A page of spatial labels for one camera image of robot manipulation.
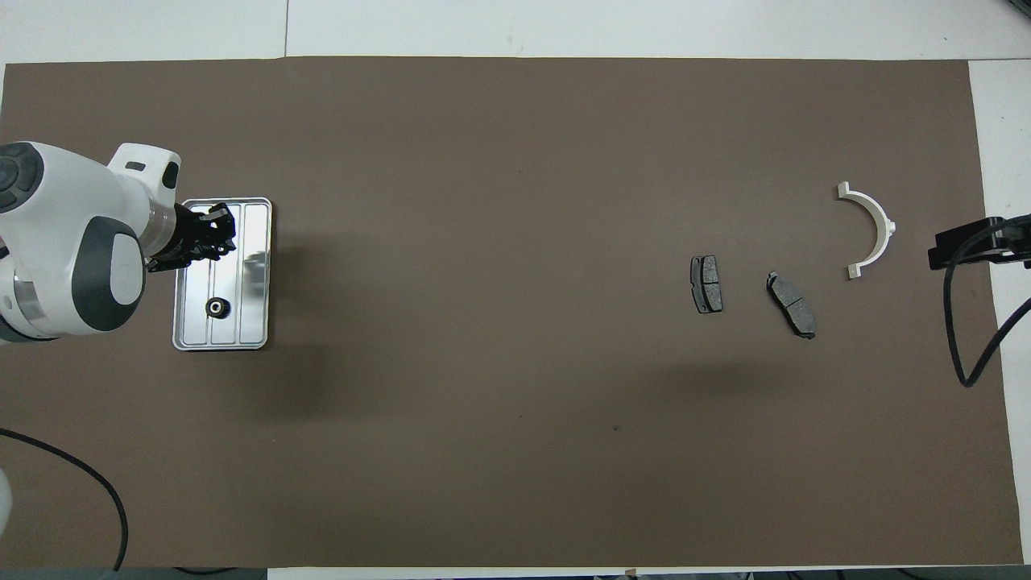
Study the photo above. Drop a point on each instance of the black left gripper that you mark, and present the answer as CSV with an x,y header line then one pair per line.
x,y
184,235

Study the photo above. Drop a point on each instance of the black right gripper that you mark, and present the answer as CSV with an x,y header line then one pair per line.
x,y
1016,240

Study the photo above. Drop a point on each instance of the large black bearing gear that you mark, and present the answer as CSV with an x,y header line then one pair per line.
x,y
216,307

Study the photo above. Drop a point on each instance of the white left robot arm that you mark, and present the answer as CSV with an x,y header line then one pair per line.
x,y
64,234

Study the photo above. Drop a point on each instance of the silver ribbed metal tray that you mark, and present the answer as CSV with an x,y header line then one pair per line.
x,y
254,306

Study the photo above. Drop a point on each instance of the long grey brake pad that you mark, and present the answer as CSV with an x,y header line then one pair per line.
x,y
792,306

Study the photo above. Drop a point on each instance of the short grey brake pad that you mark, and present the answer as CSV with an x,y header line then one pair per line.
x,y
707,283

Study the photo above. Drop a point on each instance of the brown table mat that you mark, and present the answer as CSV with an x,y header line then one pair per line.
x,y
499,322

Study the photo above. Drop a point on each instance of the white semicircular bracket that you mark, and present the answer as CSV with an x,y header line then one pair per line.
x,y
878,219

